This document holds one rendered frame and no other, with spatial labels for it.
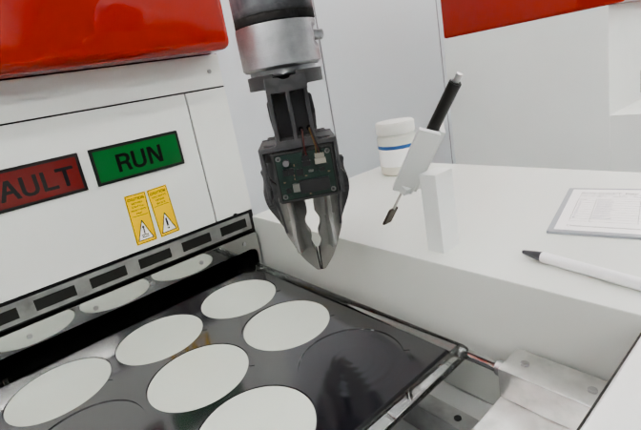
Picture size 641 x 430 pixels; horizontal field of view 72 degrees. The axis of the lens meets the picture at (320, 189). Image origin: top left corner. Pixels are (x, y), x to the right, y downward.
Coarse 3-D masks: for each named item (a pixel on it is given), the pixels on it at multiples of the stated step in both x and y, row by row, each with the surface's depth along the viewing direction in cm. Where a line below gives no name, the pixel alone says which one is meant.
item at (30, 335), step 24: (240, 240) 69; (168, 264) 63; (192, 264) 64; (216, 264) 66; (120, 288) 58; (144, 288) 60; (72, 312) 55; (96, 312) 56; (0, 336) 50; (24, 336) 51; (48, 336) 53
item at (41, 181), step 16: (64, 160) 53; (0, 176) 50; (16, 176) 50; (32, 176) 51; (48, 176) 52; (64, 176) 54; (80, 176) 55; (0, 192) 50; (16, 192) 51; (32, 192) 52; (48, 192) 53; (64, 192) 54; (0, 208) 50
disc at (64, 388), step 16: (64, 368) 49; (80, 368) 49; (96, 368) 48; (32, 384) 47; (48, 384) 47; (64, 384) 46; (80, 384) 46; (96, 384) 45; (16, 400) 45; (32, 400) 45; (48, 400) 44; (64, 400) 44; (80, 400) 43; (16, 416) 43; (32, 416) 42; (48, 416) 42
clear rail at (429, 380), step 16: (448, 352) 40; (464, 352) 40; (432, 368) 38; (448, 368) 39; (416, 384) 37; (432, 384) 37; (400, 400) 35; (416, 400) 36; (384, 416) 34; (400, 416) 35
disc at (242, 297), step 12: (228, 288) 62; (240, 288) 61; (252, 288) 60; (264, 288) 60; (204, 300) 59; (216, 300) 59; (228, 300) 58; (240, 300) 58; (252, 300) 57; (264, 300) 56; (204, 312) 56; (216, 312) 56; (228, 312) 55; (240, 312) 55
